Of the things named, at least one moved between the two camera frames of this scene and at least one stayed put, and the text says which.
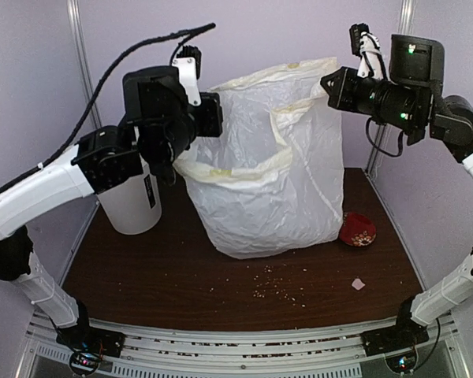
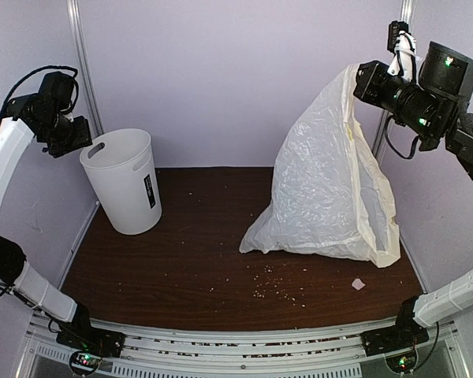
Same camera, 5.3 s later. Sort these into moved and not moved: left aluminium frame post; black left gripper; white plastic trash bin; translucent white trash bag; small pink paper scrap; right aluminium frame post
Moved: translucent white trash bag; black left gripper
Not moved: small pink paper scrap; white plastic trash bin; left aluminium frame post; right aluminium frame post
